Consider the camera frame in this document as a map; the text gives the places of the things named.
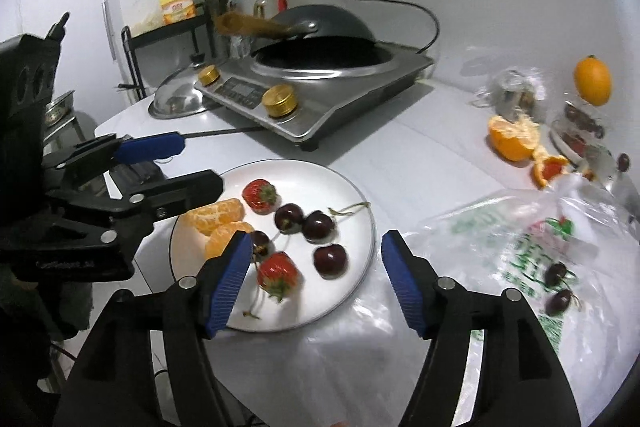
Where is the orange peel piece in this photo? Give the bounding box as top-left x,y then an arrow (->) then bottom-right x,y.
531,147 -> 571,189

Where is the red strawberry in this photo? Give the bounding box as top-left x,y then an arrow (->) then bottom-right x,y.
242,178 -> 278,214
256,251 -> 302,303

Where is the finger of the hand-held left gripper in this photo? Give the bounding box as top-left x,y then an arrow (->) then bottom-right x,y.
42,132 -> 186,188
45,170 -> 224,233

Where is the black metal rack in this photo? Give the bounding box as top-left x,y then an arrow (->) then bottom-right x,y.
121,2 -> 213,100

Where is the white round plate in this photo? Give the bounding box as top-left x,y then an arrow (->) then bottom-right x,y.
169,158 -> 377,333

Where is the half peeled orange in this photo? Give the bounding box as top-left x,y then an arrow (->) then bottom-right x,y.
487,113 -> 543,162

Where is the whole small orange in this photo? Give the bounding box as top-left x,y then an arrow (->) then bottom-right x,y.
573,54 -> 613,108

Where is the glass pot lid brown knob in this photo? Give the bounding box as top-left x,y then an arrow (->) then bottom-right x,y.
582,146 -> 632,203

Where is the grey wall pipe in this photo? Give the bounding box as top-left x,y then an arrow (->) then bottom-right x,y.
97,0 -> 118,64

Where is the small crumpled clear bag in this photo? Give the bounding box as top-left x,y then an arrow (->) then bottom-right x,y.
472,67 -> 548,118

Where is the dark red cherry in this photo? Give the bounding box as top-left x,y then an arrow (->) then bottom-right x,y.
545,289 -> 572,317
302,210 -> 336,243
543,262 -> 568,288
274,203 -> 306,235
312,243 -> 348,280
250,230 -> 273,258

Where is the clear printed plastic bag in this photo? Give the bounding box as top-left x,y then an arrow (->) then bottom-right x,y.
300,172 -> 640,427

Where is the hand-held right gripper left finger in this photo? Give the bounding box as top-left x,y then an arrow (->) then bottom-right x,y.
52,229 -> 254,427

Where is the steel stand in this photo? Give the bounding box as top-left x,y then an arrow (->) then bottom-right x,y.
45,90 -> 96,148

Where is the peeled orange segment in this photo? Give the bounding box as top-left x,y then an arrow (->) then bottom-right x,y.
180,198 -> 247,238
205,221 -> 256,260

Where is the steel induction cooker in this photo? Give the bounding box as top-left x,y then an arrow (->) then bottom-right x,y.
195,38 -> 436,153

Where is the yellow oil bottle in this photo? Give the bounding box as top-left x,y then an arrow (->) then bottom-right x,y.
159,0 -> 197,26

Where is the clear plastic fruit container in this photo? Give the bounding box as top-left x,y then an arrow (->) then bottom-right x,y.
550,92 -> 613,158

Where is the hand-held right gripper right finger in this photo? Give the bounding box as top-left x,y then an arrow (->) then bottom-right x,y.
381,229 -> 583,427

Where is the steel dome lid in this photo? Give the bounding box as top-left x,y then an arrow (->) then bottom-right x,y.
148,66 -> 211,120

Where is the black wok with wooden handle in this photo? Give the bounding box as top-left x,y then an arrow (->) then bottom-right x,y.
215,4 -> 378,58

